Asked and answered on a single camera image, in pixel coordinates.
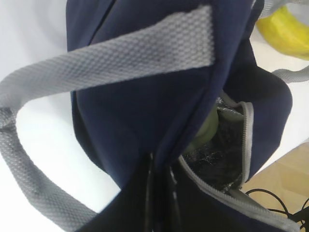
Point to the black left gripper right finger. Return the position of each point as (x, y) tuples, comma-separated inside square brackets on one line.
[(174, 205)]

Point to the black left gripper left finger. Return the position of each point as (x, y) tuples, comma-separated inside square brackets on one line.
[(132, 209)]

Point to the green lidded food container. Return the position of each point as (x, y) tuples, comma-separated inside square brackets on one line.
[(206, 132)]

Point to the navy blue lunch bag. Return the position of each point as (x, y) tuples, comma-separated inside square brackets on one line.
[(143, 77)]

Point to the yellow banana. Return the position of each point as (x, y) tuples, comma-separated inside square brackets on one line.
[(285, 33)]

